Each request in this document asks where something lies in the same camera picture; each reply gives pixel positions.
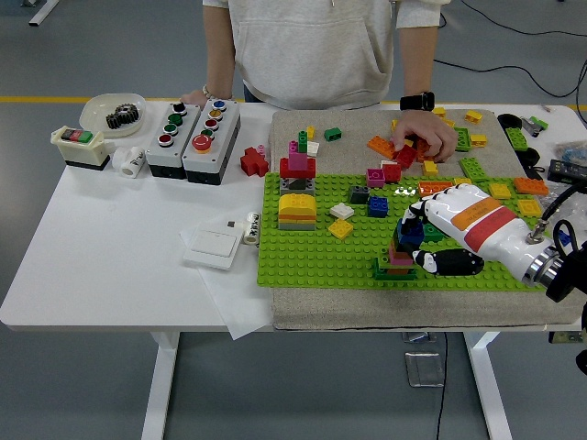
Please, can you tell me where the person's left hand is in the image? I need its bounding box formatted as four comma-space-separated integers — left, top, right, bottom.
390, 108, 459, 162

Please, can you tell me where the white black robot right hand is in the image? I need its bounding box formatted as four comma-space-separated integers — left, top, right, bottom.
399, 182, 557, 277

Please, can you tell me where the person's right hand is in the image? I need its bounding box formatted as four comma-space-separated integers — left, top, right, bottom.
179, 89, 208, 110

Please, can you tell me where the blue square brick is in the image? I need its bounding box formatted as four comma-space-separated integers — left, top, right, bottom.
367, 195, 391, 218
396, 218, 426, 248

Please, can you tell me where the green studded baseplate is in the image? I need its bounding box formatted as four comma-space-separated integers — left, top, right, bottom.
256, 172, 574, 293

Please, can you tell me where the black wristwatch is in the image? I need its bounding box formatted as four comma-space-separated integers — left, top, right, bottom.
399, 90, 437, 112

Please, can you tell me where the orange long plate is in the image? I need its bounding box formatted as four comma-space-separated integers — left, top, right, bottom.
366, 136, 398, 160

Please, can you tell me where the orange long brick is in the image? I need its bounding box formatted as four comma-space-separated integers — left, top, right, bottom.
417, 180, 455, 198

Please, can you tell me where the grey emergency stop box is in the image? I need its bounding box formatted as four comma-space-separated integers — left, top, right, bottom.
182, 98, 242, 187

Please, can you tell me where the grey four-button box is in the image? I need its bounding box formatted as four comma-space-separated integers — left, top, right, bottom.
144, 101, 202, 180

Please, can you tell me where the dark metal gear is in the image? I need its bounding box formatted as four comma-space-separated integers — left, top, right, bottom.
105, 104, 140, 130

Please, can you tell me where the red cross brick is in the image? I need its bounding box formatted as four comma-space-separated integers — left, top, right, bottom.
239, 146, 271, 178

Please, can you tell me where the white pipe tee fitting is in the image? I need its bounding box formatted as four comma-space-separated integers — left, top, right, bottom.
111, 146, 147, 179

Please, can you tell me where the dark grey brick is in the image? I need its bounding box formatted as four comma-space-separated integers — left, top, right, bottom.
346, 185, 371, 206

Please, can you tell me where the translucent white bowl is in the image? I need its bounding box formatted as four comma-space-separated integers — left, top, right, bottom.
78, 93, 147, 138

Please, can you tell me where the clear plastic bag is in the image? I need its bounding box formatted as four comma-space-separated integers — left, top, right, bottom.
536, 182, 587, 239

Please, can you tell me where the black electronic device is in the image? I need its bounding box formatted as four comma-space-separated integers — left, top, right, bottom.
546, 159, 587, 184

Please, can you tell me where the grey green tool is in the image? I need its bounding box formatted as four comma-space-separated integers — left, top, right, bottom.
521, 115, 550, 138

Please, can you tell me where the grey-brown mat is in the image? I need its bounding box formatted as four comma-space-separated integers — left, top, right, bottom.
269, 108, 587, 332

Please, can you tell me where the red wide brick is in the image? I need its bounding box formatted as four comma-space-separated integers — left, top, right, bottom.
279, 157, 317, 180

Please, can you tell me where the tall pink brick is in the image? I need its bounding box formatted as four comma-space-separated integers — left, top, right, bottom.
287, 140, 310, 171

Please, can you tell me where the grey arch brick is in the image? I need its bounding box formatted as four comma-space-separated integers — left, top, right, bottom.
279, 177, 316, 196

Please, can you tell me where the person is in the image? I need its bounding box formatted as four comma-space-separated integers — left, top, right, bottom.
179, 0, 459, 162

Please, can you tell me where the white labelled cylinder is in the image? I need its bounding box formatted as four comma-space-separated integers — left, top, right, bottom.
242, 211, 262, 246

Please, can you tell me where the yellow dome brick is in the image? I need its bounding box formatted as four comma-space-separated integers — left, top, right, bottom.
277, 192, 317, 216

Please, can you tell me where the black under-table control box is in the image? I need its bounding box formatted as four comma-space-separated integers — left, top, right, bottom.
548, 330, 586, 345

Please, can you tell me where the orange thin brick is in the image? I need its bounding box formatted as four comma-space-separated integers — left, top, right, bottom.
277, 211, 317, 225

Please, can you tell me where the metal floor box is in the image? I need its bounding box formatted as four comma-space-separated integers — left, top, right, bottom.
404, 351, 445, 389

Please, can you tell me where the white table leg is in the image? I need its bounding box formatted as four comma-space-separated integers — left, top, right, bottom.
462, 330, 514, 440
140, 332, 181, 440

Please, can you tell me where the white furniture foot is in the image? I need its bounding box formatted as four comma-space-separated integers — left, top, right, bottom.
20, 0, 61, 27

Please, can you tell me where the white paper sheet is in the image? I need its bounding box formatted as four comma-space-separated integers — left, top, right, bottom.
178, 219, 276, 341

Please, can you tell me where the black ring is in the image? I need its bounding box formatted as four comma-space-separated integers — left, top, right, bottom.
496, 113, 524, 132

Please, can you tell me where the black floor cable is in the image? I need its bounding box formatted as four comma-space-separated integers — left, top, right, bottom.
458, 0, 587, 38
434, 59, 587, 98

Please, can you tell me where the dark green frame brick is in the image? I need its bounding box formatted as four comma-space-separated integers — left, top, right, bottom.
371, 256, 419, 281

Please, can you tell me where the bag with blue wire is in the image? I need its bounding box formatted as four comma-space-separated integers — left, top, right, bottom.
552, 140, 587, 166

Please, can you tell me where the beige red-green switch box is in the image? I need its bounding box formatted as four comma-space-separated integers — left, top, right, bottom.
50, 126, 116, 172

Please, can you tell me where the black hanging cable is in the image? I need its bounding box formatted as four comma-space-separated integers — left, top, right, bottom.
435, 330, 449, 440

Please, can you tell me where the white wall switch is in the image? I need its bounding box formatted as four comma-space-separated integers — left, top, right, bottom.
183, 227, 243, 271

